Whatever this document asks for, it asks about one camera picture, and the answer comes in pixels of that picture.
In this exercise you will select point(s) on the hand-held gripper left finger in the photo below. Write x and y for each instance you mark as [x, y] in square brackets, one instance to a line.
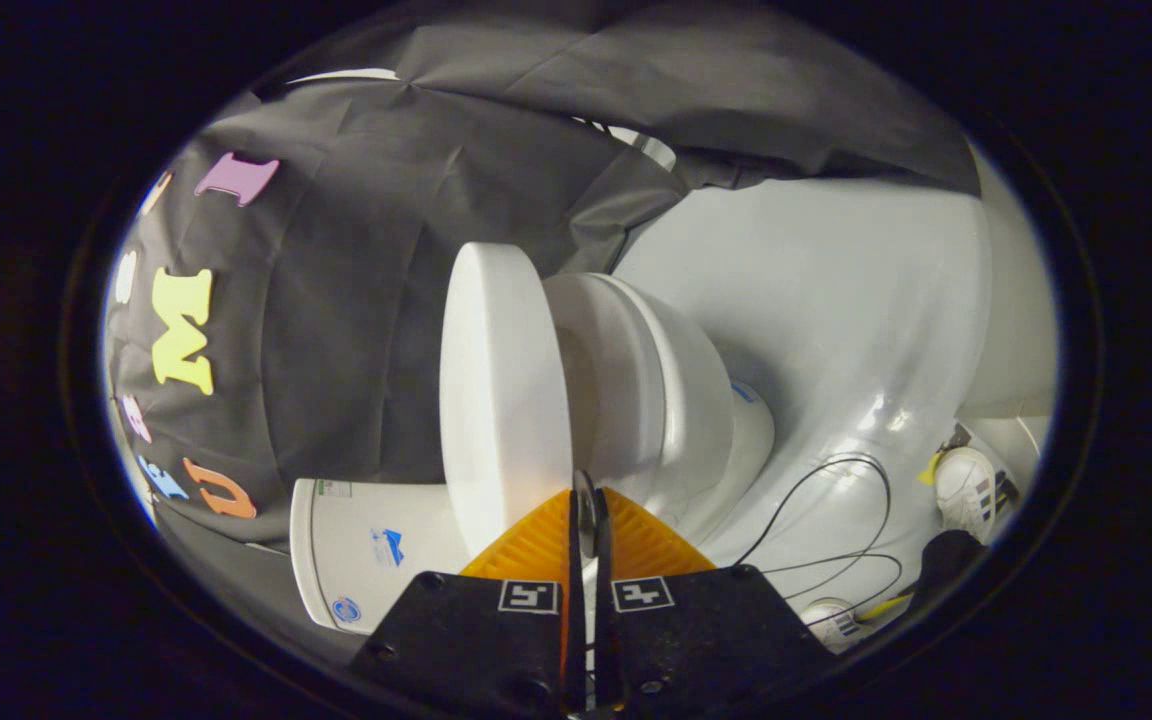
[466, 640]

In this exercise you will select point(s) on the person's dark trouser leg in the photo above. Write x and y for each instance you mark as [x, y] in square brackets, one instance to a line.
[946, 570]

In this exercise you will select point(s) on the white ceramic toilet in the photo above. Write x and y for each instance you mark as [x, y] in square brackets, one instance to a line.
[666, 400]

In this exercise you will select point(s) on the black backdrop cloth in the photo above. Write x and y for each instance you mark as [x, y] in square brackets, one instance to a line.
[356, 300]

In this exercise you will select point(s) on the white striped sneaker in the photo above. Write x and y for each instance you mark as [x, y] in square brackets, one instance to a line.
[836, 625]
[971, 490]

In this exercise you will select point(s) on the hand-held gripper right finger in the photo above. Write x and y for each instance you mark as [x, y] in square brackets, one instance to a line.
[706, 640]

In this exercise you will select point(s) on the white toilet lid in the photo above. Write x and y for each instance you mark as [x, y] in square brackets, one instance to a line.
[501, 400]

